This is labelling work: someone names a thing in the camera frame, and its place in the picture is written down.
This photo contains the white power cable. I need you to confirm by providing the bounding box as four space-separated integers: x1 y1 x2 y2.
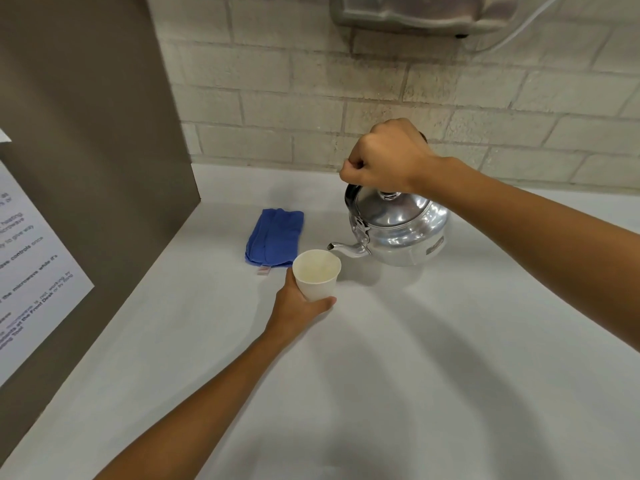
472 0 565 52

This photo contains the person's right forearm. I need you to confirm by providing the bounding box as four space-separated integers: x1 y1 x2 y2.
409 156 640 353

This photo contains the person's left forearm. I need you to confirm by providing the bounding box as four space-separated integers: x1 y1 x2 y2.
92 329 291 480

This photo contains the silver metal kettle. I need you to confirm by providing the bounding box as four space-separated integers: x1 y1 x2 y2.
327 132 450 267

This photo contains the brown cabinet panel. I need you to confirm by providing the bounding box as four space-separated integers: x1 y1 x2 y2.
0 0 202 450

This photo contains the person's left hand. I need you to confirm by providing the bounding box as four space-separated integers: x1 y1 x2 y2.
263 268 338 348

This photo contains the silver wall hand dryer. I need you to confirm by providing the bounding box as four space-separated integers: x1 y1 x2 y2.
329 0 521 39

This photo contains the white printed paper notice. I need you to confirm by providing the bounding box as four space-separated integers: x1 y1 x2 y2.
0 128 95 388

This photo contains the person's right hand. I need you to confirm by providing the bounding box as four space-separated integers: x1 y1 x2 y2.
339 118 443 195

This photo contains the white paper cup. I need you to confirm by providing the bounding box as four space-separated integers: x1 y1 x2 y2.
292 250 342 303

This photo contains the folded blue cloth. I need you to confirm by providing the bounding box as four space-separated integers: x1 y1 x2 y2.
244 208 305 268

